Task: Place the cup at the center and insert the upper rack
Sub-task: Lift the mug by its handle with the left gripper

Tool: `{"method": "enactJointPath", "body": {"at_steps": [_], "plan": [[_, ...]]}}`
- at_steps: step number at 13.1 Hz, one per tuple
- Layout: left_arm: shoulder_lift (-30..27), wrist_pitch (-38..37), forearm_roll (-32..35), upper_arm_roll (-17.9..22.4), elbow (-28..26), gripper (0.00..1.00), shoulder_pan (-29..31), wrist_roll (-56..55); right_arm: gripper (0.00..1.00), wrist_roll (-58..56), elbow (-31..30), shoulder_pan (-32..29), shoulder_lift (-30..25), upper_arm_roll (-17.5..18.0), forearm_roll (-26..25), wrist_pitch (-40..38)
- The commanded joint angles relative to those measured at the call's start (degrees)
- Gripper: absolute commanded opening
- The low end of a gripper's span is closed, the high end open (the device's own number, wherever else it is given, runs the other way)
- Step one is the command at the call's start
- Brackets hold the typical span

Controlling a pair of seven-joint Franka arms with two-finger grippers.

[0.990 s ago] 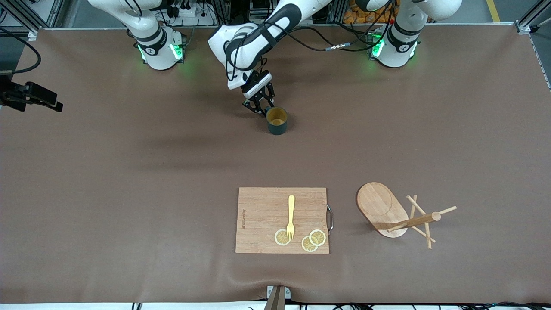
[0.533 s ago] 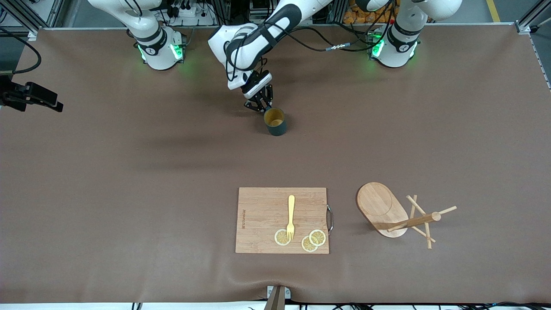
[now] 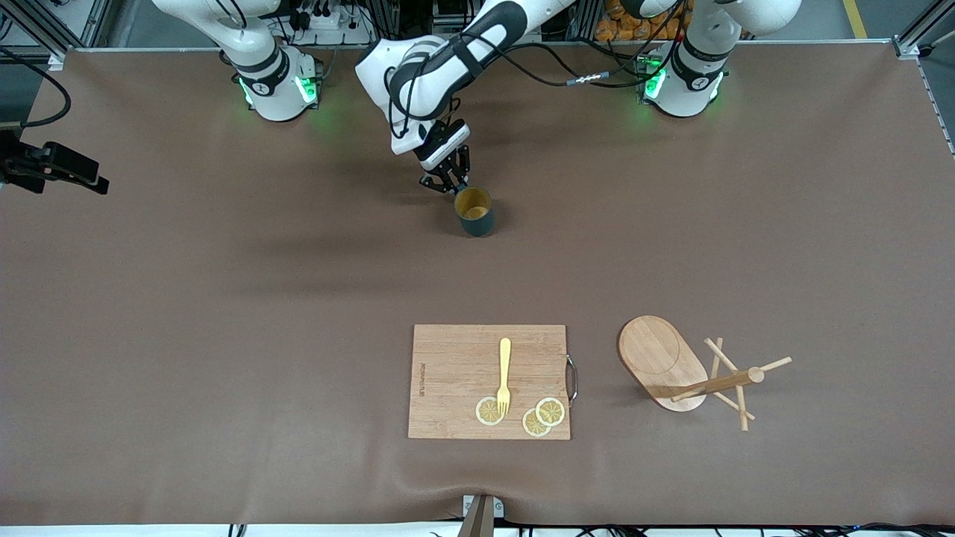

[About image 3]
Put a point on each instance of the teal cup with yellow inside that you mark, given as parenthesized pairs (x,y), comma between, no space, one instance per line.
(477,224)

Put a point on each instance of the aluminium frame post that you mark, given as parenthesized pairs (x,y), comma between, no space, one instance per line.
(97,19)
(914,43)

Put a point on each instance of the wooden cutting board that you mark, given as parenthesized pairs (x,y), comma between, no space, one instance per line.
(455,373)

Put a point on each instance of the orange snack packets pile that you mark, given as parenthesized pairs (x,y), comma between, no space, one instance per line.
(642,26)

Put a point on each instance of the yellow plastic fork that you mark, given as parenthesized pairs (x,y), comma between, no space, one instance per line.
(505,358)

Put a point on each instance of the brown table mat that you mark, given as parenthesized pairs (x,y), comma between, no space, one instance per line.
(298,298)

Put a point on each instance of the metal table clamp bracket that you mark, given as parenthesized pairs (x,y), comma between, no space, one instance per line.
(481,511)

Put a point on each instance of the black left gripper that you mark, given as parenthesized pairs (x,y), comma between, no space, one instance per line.
(451,172)

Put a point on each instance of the white power strip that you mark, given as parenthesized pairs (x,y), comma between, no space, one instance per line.
(328,21)

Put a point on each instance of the lemon slice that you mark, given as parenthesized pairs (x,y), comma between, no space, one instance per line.
(485,412)
(552,412)
(533,427)

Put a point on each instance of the wooden cup rack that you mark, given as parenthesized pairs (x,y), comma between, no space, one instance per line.
(656,350)

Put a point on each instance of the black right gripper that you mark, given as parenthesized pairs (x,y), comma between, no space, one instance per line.
(9,145)

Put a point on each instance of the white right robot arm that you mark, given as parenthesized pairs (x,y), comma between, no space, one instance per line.
(276,97)

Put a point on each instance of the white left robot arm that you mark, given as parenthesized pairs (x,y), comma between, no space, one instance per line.
(425,74)

